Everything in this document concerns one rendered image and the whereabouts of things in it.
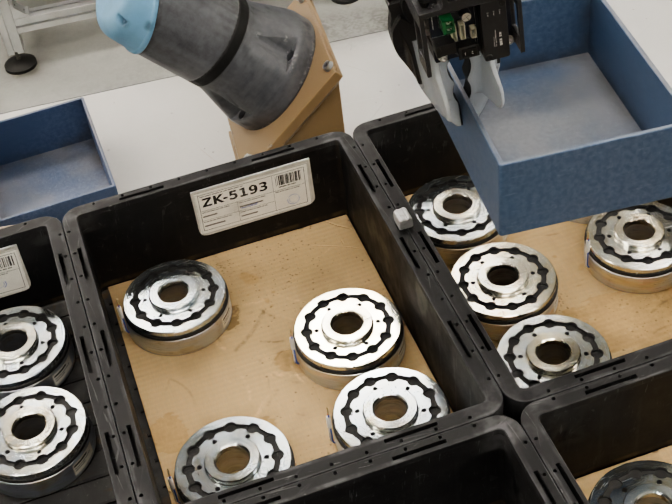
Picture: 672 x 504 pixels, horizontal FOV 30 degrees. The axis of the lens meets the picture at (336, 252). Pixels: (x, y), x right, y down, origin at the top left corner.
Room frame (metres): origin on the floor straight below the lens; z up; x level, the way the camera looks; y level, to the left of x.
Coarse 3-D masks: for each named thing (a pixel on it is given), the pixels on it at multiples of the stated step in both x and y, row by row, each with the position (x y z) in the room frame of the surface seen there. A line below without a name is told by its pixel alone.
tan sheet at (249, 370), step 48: (288, 240) 0.97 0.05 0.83; (336, 240) 0.96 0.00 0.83; (240, 288) 0.91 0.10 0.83; (288, 288) 0.90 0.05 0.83; (336, 288) 0.89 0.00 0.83; (384, 288) 0.88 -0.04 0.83; (240, 336) 0.84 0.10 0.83; (288, 336) 0.83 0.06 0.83; (144, 384) 0.80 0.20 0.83; (192, 384) 0.79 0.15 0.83; (240, 384) 0.78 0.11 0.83; (288, 384) 0.77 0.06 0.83; (192, 432) 0.73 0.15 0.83; (288, 432) 0.71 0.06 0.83
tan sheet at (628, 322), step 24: (528, 240) 0.92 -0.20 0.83; (552, 240) 0.91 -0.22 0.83; (576, 240) 0.91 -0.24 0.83; (552, 264) 0.88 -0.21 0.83; (576, 264) 0.87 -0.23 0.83; (576, 288) 0.84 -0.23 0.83; (600, 288) 0.84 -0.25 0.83; (576, 312) 0.81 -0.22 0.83; (600, 312) 0.81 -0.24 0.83; (624, 312) 0.80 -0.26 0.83; (648, 312) 0.80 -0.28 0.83; (624, 336) 0.77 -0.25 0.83; (648, 336) 0.77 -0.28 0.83
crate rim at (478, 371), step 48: (288, 144) 1.00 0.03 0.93; (336, 144) 1.00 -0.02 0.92; (144, 192) 0.96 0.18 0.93; (384, 192) 0.91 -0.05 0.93; (96, 288) 0.83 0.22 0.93; (432, 288) 0.77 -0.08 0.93; (96, 336) 0.77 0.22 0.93; (480, 384) 0.65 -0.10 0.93; (432, 432) 0.61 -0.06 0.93; (144, 480) 0.61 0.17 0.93; (288, 480) 0.59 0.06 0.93
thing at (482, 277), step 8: (488, 264) 0.85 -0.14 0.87; (496, 264) 0.85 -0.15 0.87; (504, 264) 0.85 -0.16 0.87; (512, 264) 0.85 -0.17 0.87; (520, 264) 0.85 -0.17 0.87; (480, 272) 0.84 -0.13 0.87; (488, 272) 0.85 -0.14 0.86; (520, 272) 0.84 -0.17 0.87; (480, 280) 0.83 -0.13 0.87; (488, 280) 0.83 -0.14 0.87; (520, 280) 0.83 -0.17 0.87; (528, 280) 0.83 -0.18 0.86; (488, 288) 0.82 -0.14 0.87; (496, 288) 0.82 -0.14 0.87; (504, 288) 0.82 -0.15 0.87; (512, 288) 0.82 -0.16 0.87; (520, 288) 0.82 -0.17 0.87; (504, 296) 0.81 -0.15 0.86
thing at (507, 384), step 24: (384, 120) 1.02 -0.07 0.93; (408, 120) 1.02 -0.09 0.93; (360, 144) 0.98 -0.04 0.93; (384, 168) 0.94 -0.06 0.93; (432, 264) 0.80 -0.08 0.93; (456, 288) 0.77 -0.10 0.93; (456, 312) 0.74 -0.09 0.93; (624, 360) 0.66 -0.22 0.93; (648, 360) 0.66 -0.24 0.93; (504, 384) 0.65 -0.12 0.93; (552, 384) 0.64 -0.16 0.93; (576, 384) 0.64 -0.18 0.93; (504, 408) 0.64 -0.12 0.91
